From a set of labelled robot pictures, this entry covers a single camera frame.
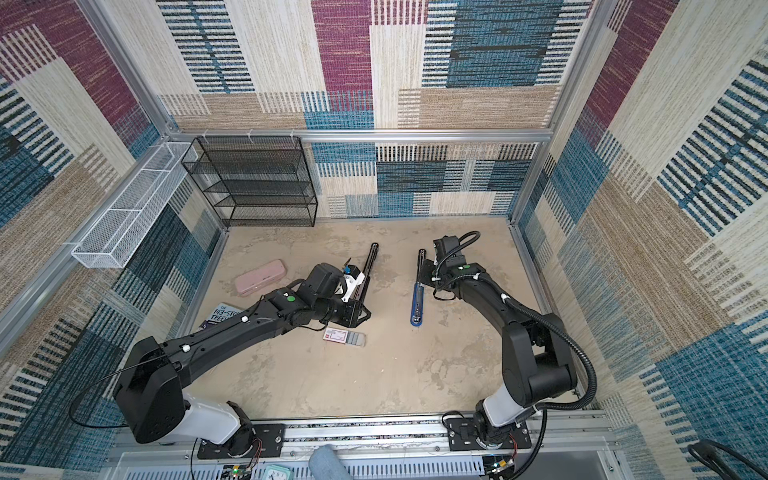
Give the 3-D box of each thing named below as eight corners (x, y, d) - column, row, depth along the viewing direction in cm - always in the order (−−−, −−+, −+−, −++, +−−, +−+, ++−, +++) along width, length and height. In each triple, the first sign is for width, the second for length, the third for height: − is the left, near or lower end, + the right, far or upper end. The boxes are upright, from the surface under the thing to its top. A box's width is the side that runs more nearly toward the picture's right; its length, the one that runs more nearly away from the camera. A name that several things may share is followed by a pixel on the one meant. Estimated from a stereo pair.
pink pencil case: (239, 296, 102) (236, 291, 100) (235, 282, 105) (232, 278, 103) (289, 274, 108) (287, 269, 106) (283, 262, 111) (281, 257, 109)
